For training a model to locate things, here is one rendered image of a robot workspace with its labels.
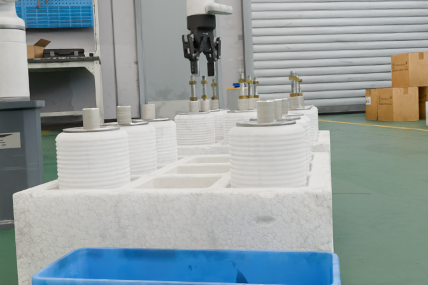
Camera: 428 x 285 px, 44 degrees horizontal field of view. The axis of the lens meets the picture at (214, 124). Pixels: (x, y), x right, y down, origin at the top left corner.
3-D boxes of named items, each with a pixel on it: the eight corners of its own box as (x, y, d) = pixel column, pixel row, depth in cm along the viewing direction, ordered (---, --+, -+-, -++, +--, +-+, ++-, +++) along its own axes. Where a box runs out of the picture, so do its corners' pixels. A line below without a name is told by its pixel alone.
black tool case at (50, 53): (43, 61, 571) (42, 52, 571) (83, 60, 584) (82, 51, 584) (43, 59, 539) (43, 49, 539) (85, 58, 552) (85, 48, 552)
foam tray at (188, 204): (20, 334, 66) (11, 193, 65) (131, 245, 105) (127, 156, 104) (336, 352, 58) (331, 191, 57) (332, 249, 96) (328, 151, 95)
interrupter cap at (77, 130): (52, 135, 68) (51, 130, 68) (79, 131, 76) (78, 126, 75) (106, 133, 67) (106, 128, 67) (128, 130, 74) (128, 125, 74)
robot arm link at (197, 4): (214, 10, 127) (213, -15, 127) (178, 16, 134) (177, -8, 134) (234, 14, 135) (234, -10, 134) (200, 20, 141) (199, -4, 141)
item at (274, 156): (228, 277, 63) (221, 128, 62) (240, 254, 73) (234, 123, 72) (308, 280, 61) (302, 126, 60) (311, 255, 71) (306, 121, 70)
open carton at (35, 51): (17, 63, 581) (16, 42, 580) (52, 61, 579) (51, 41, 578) (5, 61, 551) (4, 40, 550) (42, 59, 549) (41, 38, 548)
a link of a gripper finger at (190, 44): (183, 34, 132) (188, 57, 133) (179, 35, 130) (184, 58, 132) (192, 33, 130) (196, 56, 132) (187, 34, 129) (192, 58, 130)
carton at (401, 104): (419, 120, 464) (418, 86, 462) (393, 121, 460) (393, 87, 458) (401, 119, 493) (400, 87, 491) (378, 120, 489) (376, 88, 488)
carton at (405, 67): (434, 85, 465) (433, 51, 464) (409, 86, 460) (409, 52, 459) (414, 86, 495) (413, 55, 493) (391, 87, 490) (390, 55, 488)
